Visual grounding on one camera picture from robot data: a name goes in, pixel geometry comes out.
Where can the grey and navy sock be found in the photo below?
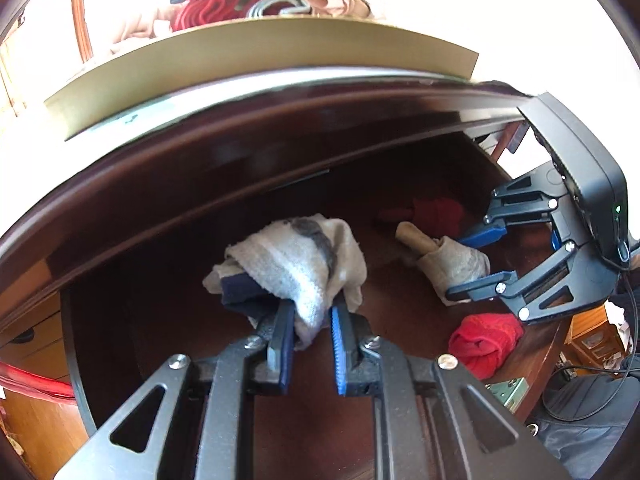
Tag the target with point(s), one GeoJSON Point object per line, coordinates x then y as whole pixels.
{"type": "Point", "coordinates": [295, 270]}

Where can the white tray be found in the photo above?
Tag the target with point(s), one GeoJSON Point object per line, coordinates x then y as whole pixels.
{"type": "Point", "coordinates": [250, 50]}

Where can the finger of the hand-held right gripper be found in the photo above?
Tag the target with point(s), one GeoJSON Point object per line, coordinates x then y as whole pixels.
{"type": "Point", "coordinates": [480, 287]}
{"type": "Point", "coordinates": [482, 235]}

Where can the pale pink underwear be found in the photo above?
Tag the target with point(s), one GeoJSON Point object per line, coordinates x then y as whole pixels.
{"type": "Point", "coordinates": [140, 30]}

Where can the dark wooden drawer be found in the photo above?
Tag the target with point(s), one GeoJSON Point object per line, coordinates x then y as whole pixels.
{"type": "Point", "coordinates": [165, 280]}

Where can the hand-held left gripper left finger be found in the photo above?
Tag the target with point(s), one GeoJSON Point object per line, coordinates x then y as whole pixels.
{"type": "Point", "coordinates": [285, 350]}

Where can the red plastic band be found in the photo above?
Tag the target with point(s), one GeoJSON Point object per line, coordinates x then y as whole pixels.
{"type": "Point", "coordinates": [35, 375]}

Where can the navy blue underwear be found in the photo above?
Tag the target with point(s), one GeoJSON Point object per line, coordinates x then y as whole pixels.
{"type": "Point", "coordinates": [245, 295]}

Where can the bright red underwear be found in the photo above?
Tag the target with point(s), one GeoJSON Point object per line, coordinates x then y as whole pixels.
{"type": "Point", "coordinates": [210, 10]}

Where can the red sock near edge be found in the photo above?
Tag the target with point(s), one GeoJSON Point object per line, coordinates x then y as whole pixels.
{"type": "Point", "coordinates": [480, 345]}

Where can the beige sock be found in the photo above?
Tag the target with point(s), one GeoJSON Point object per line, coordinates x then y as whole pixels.
{"type": "Point", "coordinates": [450, 260]}

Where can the orange wooden cabinet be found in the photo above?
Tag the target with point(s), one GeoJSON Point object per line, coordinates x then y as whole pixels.
{"type": "Point", "coordinates": [35, 330]}

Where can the person's dark trousers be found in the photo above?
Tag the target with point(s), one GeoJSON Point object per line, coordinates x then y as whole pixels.
{"type": "Point", "coordinates": [590, 445]}

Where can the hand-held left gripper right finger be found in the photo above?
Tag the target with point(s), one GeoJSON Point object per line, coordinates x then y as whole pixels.
{"type": "Point", "coordinates": [341, 355]}

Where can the dark red sock in shadow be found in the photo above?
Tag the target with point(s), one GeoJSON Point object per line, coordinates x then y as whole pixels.
{"type": "Point", "coordinates": [430, 212]}

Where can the grey underwear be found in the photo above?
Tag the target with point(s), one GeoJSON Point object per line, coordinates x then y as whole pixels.
{"type": "Point", "coordinates": [280, 5]}

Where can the metal drawer rail bracket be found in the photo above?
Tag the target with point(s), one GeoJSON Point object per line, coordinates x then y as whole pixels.
{"type": "Point", "coordinates": [510, 392]}

